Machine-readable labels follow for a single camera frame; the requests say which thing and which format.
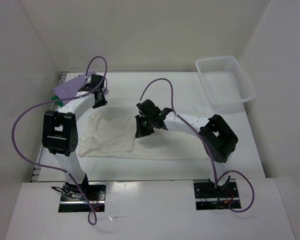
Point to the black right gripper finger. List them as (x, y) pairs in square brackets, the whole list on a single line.
[(145, 132), (139, 125)]

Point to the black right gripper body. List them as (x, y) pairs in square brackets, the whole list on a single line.
[(148, 121)]

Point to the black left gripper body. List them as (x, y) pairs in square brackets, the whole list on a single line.
[(100, 103)]

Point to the cream t shirt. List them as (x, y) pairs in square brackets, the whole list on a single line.
[(111, 133)]

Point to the lavender t shirt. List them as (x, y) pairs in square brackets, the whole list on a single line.
[(68, 90)]

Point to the green t shirt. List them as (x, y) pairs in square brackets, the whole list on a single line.
[(58, 101)]

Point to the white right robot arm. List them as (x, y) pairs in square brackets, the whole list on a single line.
[(218, 139)]

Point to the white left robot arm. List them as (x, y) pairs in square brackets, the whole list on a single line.
[(60, 135)]

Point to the white plastic basket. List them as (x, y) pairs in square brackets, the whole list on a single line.
[(225, 83)]

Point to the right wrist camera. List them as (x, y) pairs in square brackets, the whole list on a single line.
[(148, 109)]

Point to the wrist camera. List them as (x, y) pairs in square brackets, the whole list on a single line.
[(148, 109), (95, 79)]

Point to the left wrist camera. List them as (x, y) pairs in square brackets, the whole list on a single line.
[(95, 79)]

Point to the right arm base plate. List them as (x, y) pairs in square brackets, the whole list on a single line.
[(209, 198)]

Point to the aluminium table edge rail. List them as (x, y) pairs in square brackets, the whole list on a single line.
[(48, 134)]

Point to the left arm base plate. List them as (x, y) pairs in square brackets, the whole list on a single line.
[(72, 201)]

